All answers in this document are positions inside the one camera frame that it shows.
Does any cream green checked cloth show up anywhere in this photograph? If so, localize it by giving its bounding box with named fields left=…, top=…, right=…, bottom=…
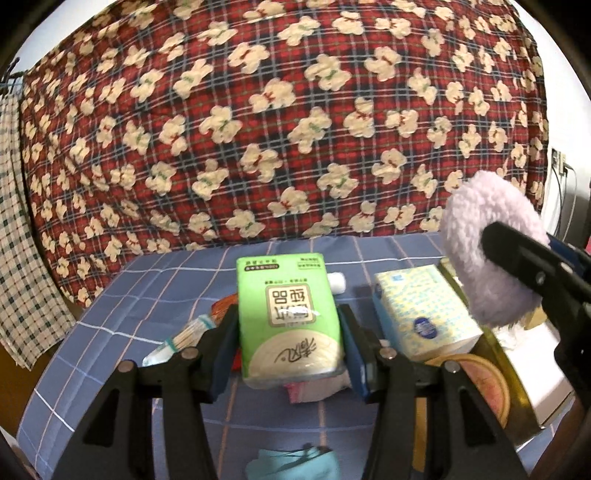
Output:
left=1, top=94, right=75, bottom=370

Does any white gauze roll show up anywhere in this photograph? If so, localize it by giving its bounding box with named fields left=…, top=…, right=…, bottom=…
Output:
left=327, top=272, right=346, bottom=295

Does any red gold satin pouch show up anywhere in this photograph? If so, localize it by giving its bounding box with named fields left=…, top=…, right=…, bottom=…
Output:
left=211, top=293, right=242, bottom=372

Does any wall power socket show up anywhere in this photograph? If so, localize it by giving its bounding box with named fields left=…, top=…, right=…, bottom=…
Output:
left=551, top=149, right=568, bottom=177

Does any teal cloth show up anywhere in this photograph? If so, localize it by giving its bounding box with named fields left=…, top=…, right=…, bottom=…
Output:
left=245, top=446, right=341, bottom=480

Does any round orange tin lid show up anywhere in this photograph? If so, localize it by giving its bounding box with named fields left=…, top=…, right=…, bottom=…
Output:
left=413, top=354, right=510, bottom=473

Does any red plaid bear blanket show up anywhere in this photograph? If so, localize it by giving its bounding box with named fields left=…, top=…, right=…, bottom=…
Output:
left=21, top=1, right=549, bottom=307

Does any pink white knit sock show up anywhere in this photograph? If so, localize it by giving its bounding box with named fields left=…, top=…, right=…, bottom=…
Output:
left=284, top=371, right=352, bottom=404

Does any gold metal tin tray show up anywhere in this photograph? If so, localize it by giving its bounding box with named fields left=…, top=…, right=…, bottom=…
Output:
left=435, top=257, right=576, bottom=448

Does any blue checked tablecloth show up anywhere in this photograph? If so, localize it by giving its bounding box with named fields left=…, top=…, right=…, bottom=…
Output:
left=17, top=233, right=443, bottom=479

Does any green tissue pack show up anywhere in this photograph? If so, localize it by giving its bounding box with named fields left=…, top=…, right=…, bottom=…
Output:
left=236, top=253, right=345, bottom=389

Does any cotton swab teal pouch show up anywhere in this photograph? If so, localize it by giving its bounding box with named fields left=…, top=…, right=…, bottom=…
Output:
left=141, top=314, right=216, bottom=367

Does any pink fluffy puff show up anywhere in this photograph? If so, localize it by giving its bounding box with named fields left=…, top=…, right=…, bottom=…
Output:
left=440, top=171, right=549, bottom=328

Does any yellow blue tissue box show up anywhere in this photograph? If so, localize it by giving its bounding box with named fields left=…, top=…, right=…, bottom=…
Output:
left=373, top=265, right=482, bottom=362

